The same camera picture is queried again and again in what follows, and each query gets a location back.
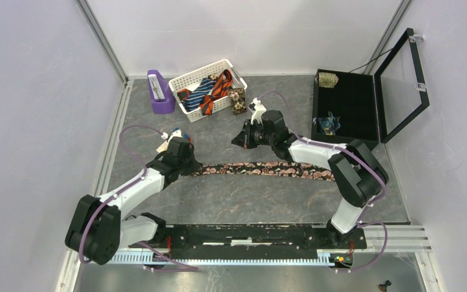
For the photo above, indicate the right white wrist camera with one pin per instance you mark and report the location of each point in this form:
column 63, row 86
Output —
column 257, row 109

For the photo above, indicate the gold rolled tie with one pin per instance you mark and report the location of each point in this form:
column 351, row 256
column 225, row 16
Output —
column 327, row 80

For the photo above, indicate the purple metronome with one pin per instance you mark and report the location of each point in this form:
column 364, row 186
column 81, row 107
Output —
column 161, row 96

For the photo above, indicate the white slotted cable duct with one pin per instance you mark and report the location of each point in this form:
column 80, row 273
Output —
column 146, row 257

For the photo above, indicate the black pink floral tie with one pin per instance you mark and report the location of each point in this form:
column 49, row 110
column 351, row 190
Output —
column 272, row 168

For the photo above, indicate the small black floor object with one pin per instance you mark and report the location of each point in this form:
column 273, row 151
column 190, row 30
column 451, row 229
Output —
column 383, row 287

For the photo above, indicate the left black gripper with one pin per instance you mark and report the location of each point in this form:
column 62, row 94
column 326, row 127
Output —
column 194, row 166

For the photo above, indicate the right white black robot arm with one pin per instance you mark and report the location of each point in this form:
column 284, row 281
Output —
column 359, row 176

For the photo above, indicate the brown floral tie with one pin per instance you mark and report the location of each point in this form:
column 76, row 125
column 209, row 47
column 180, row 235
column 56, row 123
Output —
column 237, row 98

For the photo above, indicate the colourful toy block stack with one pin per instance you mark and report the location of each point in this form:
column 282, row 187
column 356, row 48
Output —
column 177, row 132

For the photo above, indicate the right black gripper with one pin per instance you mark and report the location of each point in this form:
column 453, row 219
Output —
column 244, row 139

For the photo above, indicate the navy white striped tie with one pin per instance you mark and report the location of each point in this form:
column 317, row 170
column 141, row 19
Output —
column 192, row 99

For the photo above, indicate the orange navy striped tie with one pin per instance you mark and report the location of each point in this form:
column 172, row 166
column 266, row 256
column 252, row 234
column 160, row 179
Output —
column 220, row 89

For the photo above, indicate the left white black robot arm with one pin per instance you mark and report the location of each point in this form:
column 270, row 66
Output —
column 99, row 226

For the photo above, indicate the white plastic basket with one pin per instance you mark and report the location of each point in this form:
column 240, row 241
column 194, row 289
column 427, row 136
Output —
column 192, row 79

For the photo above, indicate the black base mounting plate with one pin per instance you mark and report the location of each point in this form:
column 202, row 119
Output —
column 253, row 241

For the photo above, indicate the black tie display box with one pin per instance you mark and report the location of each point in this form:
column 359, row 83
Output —
column 375, row 107

